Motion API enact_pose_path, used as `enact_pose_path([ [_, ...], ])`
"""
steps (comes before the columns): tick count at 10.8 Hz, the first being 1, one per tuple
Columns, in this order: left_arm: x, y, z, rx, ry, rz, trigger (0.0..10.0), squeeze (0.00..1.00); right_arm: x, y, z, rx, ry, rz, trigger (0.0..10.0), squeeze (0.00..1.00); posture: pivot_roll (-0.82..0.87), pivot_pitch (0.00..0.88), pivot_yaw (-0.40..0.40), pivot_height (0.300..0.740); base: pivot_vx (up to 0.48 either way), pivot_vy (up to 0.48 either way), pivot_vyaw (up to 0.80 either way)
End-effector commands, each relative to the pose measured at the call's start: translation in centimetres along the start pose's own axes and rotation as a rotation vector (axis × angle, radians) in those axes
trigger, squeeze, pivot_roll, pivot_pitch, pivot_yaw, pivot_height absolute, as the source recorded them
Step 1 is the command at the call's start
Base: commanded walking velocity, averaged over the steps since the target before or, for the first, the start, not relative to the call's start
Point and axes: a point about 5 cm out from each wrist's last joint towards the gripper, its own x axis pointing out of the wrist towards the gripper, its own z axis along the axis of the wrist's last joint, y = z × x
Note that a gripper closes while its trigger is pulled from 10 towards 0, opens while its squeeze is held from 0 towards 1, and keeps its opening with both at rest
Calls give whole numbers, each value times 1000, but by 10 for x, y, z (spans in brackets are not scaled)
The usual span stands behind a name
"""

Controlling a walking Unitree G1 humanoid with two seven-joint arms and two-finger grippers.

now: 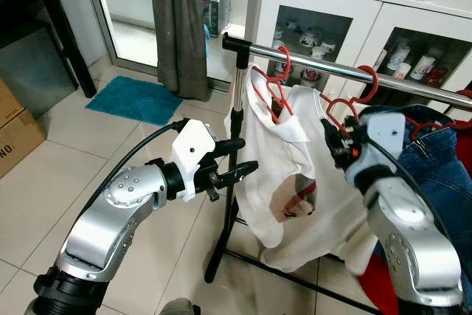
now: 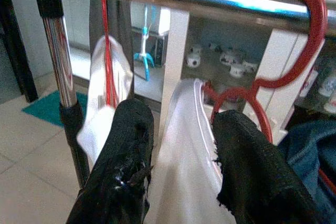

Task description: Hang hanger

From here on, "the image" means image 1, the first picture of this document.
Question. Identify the grey curtain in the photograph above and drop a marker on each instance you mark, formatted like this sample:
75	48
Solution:
181	27

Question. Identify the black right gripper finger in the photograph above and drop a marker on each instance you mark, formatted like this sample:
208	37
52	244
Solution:
339	158
331	135

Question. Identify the red mug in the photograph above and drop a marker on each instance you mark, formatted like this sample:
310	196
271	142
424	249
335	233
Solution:
438	77

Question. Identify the plain white shirt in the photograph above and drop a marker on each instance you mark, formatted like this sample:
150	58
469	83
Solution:
332	197

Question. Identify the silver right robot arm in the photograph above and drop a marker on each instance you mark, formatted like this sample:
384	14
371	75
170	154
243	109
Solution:
413	241

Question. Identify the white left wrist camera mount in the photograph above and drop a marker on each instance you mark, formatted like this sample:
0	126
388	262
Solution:
190	153

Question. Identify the cardboard box black print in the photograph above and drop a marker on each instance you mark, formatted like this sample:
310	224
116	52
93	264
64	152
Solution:
18	145

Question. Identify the white printed tumbler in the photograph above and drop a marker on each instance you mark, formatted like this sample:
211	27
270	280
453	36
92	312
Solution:
399	57
423	68

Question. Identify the blue denim jeans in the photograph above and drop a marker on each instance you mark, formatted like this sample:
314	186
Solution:
442	175

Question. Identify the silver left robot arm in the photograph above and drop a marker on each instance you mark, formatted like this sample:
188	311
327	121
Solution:
110	226

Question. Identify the teal floor mat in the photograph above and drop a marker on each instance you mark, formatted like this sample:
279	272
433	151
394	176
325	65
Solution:
136	99

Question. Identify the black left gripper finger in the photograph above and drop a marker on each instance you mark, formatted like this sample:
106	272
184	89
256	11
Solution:
230	147
237	172

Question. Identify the black desk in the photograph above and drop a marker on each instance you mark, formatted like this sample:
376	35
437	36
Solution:
33	12

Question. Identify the plain cardboard box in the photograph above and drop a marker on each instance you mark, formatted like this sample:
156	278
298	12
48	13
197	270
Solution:
7	105

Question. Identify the white mug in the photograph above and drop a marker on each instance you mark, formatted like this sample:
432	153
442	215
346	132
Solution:
312	37

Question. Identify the white shirt with plaid patch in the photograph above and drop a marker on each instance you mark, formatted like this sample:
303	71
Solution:
254	145

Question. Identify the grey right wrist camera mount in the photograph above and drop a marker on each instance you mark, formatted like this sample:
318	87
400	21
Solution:
383	134

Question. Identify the plain red shirt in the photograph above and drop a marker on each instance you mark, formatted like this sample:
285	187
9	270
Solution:
464	145

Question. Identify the black chrome clothes rack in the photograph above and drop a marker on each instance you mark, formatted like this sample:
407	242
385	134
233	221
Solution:
332	66

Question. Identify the grey left robot leg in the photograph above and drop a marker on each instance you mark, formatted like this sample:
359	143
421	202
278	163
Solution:
177	307

